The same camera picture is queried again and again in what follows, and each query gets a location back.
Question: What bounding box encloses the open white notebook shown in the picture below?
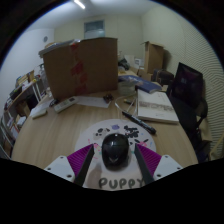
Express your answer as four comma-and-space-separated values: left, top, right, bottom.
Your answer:
136, 88, 180, 125

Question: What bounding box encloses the grey wall window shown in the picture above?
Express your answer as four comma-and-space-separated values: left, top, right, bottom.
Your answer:
83, 19, 106, 39

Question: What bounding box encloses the thin white cable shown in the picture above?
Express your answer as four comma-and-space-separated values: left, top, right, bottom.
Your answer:
114, 94, 138, 116

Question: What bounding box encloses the large brown cardboard box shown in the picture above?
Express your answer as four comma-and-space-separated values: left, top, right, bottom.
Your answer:
42, 37, 120, 101

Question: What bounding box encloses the white puppy-print mouse pad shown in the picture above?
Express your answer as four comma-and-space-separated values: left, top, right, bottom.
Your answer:
73, 118, 158, 191

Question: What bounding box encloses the blue book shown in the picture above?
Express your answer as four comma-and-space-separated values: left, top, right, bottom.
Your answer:
118, 74, 163, 94

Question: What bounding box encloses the cluttered shelf unit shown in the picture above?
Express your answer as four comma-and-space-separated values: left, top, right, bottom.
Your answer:
0, 69, 48, 159

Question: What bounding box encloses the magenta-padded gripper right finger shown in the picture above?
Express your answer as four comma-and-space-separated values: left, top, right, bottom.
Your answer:
133, 143, 184, 186

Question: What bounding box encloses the ceiling tube light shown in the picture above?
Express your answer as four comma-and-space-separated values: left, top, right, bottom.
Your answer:
73, 0, 87, 10

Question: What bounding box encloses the black marker pen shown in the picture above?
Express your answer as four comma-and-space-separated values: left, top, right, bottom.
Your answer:
121, 110, 158, 135

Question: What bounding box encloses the open brown cardboard box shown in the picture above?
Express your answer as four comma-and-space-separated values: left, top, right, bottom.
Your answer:
141, 40, 165, 75

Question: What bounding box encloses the white paper sheet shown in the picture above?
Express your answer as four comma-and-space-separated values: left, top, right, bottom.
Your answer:
75, 95, 112, 109
29, 98, 56, 116

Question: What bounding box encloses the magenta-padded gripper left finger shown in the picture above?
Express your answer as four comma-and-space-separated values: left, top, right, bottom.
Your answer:
43, 143, 96, 187

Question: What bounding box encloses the black bag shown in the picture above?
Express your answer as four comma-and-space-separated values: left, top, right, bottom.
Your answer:
151, 68, 175, 87

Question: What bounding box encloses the black office chair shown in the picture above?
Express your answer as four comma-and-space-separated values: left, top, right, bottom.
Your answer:
166, 62, 209, 158

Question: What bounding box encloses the small black clip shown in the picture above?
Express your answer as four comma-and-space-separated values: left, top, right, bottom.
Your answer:
102, 93, 114, 104

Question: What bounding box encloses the clear plastic container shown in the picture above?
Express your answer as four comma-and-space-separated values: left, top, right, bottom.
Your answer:
117, 79, 137, 98

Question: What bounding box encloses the black computer mouse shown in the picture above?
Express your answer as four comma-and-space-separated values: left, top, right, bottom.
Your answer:
101, 132, 131, 169

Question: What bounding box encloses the small black gadget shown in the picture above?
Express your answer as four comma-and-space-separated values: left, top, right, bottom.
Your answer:
49, 98, 60, 108

